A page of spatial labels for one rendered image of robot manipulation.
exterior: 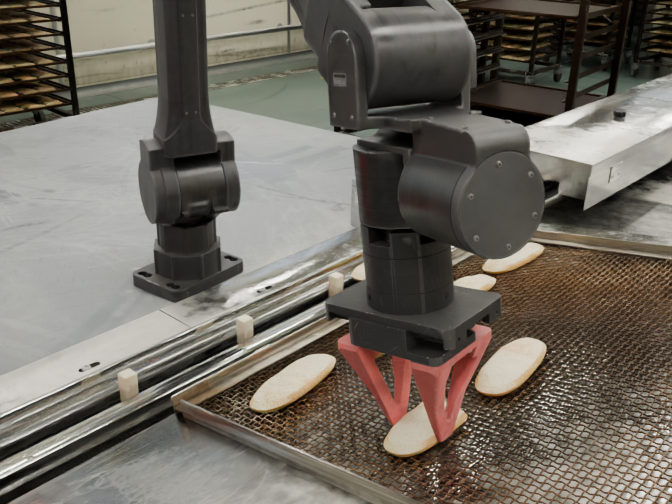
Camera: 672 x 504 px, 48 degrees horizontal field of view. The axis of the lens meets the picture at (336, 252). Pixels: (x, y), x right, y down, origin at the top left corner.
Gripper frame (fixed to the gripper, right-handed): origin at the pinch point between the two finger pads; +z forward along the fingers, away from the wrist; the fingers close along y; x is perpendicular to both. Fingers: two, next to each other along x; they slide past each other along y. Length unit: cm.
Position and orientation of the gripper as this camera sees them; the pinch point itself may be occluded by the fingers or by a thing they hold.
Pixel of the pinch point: (420, 419)
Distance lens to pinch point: 54.4
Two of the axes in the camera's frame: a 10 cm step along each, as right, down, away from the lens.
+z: 1.0, 9.5, 3.1
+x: 6.5, -3.0, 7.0
